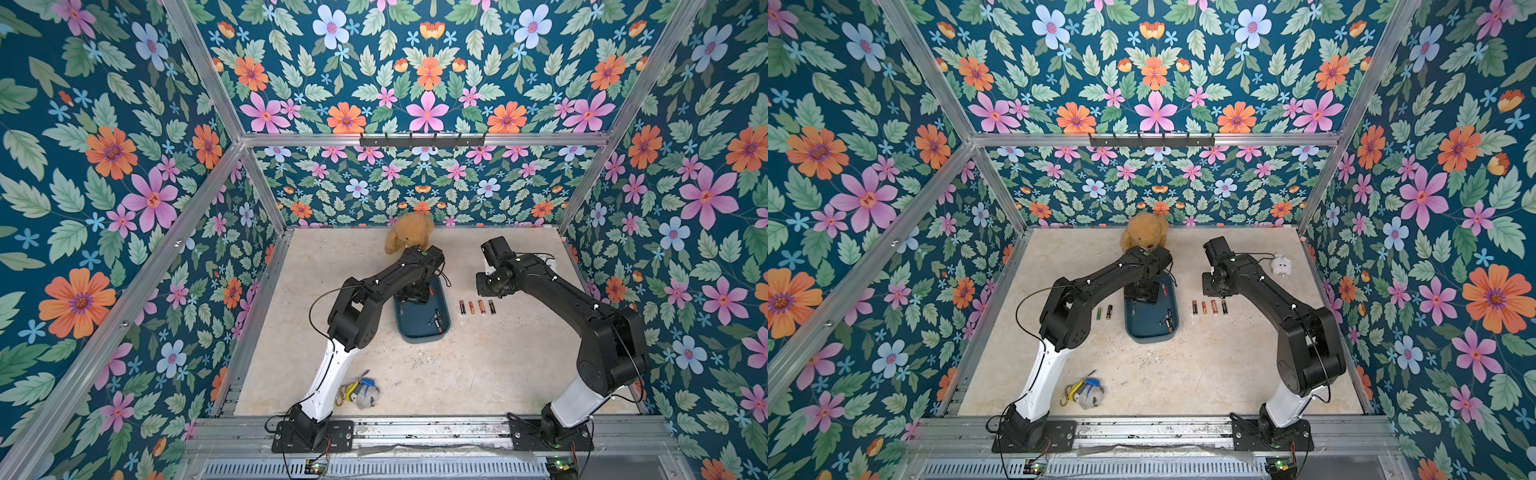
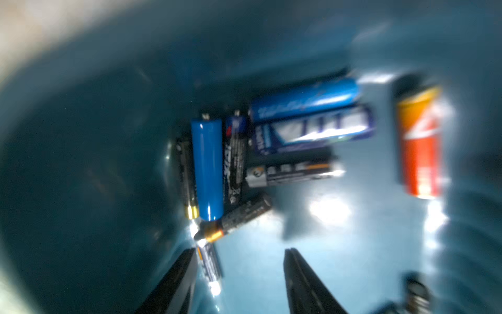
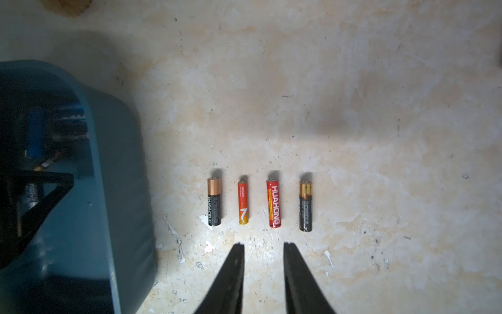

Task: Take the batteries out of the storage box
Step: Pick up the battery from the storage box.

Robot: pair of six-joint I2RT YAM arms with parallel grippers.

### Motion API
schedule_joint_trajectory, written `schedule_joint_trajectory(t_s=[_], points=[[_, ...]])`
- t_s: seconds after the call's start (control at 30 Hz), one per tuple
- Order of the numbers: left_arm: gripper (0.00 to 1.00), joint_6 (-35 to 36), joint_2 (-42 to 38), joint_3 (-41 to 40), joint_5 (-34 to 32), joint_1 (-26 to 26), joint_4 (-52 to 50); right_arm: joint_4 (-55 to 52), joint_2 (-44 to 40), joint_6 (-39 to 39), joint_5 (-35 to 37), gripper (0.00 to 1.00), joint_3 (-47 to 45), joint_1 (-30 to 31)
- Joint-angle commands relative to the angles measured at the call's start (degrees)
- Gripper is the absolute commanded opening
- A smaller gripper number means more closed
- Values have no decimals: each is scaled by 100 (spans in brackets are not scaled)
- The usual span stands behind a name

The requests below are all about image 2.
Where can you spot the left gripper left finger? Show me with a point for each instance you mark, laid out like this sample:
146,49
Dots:
174,293

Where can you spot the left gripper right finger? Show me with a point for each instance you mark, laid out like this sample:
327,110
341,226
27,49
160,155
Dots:
305,292

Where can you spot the teal plastic storage tray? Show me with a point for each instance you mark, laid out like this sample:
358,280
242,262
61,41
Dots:
91,214

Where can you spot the slim black silver battery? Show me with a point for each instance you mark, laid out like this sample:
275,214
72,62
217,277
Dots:
211,267

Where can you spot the black gold battery in tray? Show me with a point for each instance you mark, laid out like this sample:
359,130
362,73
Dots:
230,222

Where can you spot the black yellow battery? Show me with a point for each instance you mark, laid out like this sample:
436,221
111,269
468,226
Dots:
187,178

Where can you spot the light blue battery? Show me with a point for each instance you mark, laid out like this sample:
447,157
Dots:
208,161

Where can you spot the dark blue battery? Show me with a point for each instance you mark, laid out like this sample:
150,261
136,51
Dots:
313,131

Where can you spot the black blue slim battery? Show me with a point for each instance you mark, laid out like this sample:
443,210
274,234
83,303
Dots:
235,146

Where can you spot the orange red battery in tray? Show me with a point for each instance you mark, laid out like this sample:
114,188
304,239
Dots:
420,139

